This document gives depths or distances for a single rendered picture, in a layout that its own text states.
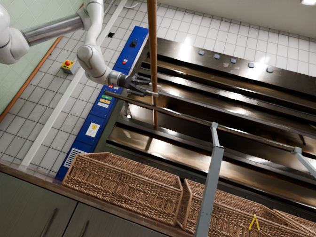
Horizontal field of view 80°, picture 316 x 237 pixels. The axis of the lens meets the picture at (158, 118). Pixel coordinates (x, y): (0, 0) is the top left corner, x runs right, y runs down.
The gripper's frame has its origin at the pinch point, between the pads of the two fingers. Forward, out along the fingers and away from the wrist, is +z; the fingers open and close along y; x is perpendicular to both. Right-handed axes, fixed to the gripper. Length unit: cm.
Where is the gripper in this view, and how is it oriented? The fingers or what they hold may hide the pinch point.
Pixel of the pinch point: (154, 90)
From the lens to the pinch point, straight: 106.5
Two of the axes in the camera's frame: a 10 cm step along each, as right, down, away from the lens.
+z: 9.5, 2.9, -1.3
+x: 0.0, -4.0, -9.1
